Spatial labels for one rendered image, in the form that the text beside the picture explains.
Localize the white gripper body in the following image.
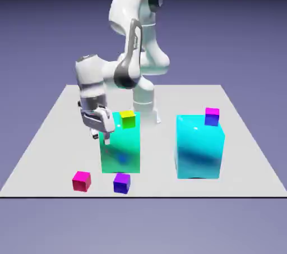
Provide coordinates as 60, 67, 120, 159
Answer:
81, 107, 117, 134

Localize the small yellow cube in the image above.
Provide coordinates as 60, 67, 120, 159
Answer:
119, 110, 136, 130

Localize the small blue cube purple top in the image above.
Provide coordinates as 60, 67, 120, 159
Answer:
113, 172, 131, 195

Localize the small pink cube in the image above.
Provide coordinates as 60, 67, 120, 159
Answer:
72, 170, 92, 192

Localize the small blue cube magenta top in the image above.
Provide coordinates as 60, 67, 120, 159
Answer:
204, 107, 220, 127

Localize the large green box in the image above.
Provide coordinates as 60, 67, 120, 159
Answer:
99, 111, 141, 174

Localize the large cyan box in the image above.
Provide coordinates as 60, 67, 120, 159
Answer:
175, 114, 225, 180

